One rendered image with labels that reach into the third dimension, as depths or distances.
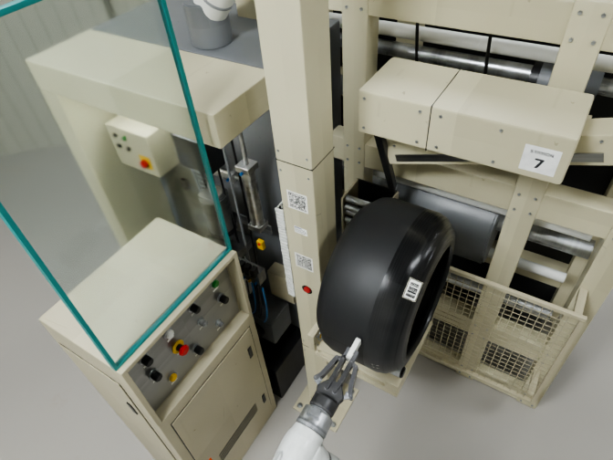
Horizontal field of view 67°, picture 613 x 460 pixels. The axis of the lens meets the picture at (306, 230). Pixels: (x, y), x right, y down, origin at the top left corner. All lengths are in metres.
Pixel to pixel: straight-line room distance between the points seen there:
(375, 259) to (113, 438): 1.97
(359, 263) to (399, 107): 0.47
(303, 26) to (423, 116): 0.46
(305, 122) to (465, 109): 0.44
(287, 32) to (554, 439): 2.35
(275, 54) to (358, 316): 0.76
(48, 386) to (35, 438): 0.30
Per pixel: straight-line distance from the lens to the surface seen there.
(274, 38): 1.20
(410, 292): 1.36
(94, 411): 3.04
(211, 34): 1.75
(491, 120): 1.35
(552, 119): 1.40
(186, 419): 1.93
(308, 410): 1.34
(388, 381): 1.81
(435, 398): 2.77
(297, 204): 1.47
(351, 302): 1.40
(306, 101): 1.22
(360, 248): 1.40
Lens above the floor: 2.47
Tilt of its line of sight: 45 degrees down
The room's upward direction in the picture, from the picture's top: 6 degrees counter-clockwise
